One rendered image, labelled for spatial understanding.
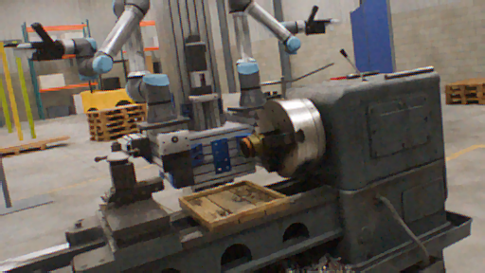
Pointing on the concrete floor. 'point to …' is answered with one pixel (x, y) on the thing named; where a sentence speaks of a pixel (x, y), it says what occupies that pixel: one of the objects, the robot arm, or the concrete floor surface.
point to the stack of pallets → (116, 121)
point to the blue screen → (373, 37)
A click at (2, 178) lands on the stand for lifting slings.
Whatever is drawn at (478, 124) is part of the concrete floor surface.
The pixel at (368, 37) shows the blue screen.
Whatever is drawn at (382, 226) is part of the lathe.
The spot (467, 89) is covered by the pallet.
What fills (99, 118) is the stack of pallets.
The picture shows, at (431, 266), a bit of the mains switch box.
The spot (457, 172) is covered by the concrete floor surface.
